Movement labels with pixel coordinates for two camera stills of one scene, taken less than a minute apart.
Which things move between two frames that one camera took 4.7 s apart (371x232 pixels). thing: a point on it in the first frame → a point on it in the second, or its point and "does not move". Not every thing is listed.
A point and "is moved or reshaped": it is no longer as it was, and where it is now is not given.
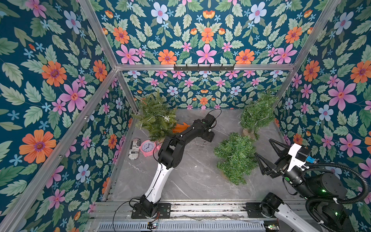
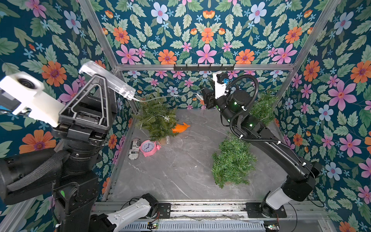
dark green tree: (258, 112) does not move
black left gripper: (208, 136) → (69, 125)
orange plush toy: (179, 128) does not move
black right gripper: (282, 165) → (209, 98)
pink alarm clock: (147, 146) does not move
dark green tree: (237, 159) is moved or reshaped
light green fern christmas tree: (155, 116) does not move
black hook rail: (204, 68) does not move
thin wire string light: (166, 119) → (167, 97)
